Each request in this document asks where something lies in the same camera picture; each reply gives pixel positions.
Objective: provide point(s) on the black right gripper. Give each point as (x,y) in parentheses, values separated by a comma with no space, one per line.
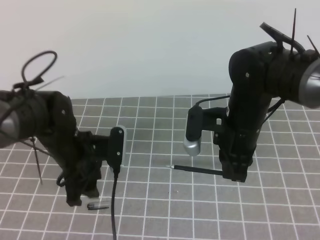
(236,143)

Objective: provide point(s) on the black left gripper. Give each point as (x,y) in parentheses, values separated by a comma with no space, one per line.
(80,158)

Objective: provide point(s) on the clear black pen cap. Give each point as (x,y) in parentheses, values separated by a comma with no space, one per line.
(98,205)

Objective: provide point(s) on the black pen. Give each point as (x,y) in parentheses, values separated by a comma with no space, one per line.
(195,169)

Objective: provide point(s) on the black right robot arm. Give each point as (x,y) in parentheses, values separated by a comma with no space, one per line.
(264,76)

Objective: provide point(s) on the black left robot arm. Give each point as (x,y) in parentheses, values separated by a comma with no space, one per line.
(48,116)

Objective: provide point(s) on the grey grid tablecloth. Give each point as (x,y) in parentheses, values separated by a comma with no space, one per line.
(280,199)

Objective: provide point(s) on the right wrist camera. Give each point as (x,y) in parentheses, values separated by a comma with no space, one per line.
(193,131)

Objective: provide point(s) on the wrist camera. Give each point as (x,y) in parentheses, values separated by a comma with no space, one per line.
(116,149)
(193,131)

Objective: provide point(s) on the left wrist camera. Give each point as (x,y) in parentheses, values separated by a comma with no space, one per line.
(116,149)

